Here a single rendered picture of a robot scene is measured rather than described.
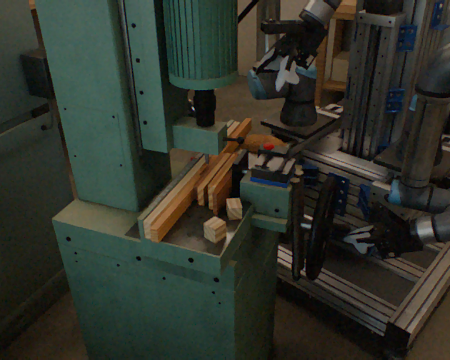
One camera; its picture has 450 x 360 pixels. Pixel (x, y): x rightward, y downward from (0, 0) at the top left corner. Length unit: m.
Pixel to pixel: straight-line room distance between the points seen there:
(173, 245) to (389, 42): 1.03
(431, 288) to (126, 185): 1.32
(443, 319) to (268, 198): 1.31
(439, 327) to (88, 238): 1.54
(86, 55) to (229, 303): 0.74
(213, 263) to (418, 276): 1.22
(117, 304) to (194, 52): 0.82
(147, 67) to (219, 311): 0.67
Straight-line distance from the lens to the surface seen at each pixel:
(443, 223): 1.31
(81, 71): 1.25
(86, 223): 1.38
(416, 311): 1.97
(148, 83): 1.20
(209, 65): 1.10
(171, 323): 1.44
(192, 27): 1.08
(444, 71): 1.21
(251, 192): 1.20
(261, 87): 1.73
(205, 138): 1.22
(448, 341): 2.23
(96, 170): 1.38
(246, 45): 4.81
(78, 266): 1.49
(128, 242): 1.30
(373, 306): 1.94
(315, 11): 1.23
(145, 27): 1.16
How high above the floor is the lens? 1.59
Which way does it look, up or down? 32 degrees down
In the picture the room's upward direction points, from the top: 1 degrees counter-clockwise
